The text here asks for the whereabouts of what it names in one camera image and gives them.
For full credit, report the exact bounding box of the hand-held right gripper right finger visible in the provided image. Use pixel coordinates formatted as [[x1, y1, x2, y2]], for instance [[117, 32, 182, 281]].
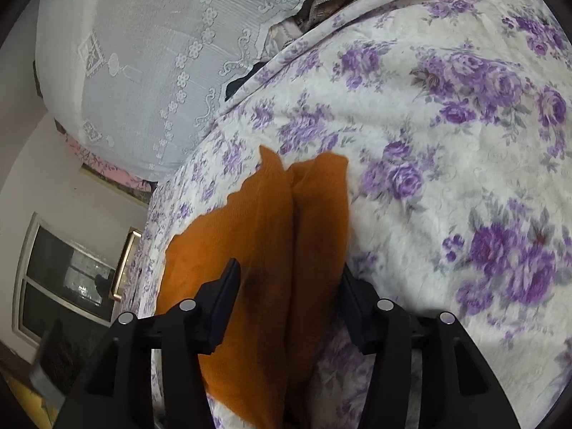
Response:
[[342, 263, 521, 429]]

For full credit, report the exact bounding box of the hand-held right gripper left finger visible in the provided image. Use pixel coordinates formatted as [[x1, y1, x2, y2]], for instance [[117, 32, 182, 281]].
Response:
[[58, 257, 242, 429]]

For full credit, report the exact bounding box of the orange knit sweater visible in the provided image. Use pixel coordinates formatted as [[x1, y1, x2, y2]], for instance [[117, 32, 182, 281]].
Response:
[[154, 145, 351, 429]]

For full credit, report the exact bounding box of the purple floral bedspread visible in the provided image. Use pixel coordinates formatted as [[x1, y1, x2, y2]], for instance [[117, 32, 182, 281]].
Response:
[[134, 0, 572, 429]]

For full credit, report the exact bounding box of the dark blurry object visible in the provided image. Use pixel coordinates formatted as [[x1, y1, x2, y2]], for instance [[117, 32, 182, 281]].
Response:
[[30, 317, 92, 396]]

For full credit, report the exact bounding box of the white framed window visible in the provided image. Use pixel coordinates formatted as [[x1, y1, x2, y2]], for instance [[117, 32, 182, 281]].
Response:
[[13, 212, 148, 336]]

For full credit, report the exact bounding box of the pink floral cloth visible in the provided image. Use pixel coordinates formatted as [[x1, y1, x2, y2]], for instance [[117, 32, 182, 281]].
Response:
[[54, 116, 157, 206]]

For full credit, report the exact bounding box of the dark cloth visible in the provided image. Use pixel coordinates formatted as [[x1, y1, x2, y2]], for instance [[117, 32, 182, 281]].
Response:
[[225, 61, 269, 101]]

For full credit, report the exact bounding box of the white lace cloth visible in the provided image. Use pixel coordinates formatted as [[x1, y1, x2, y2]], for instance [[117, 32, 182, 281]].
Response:
[[35, 0, 331, 184]]

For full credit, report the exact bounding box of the wooden frame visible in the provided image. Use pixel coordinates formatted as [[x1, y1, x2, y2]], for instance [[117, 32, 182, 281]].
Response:
[[111, 228, 143, 301]]

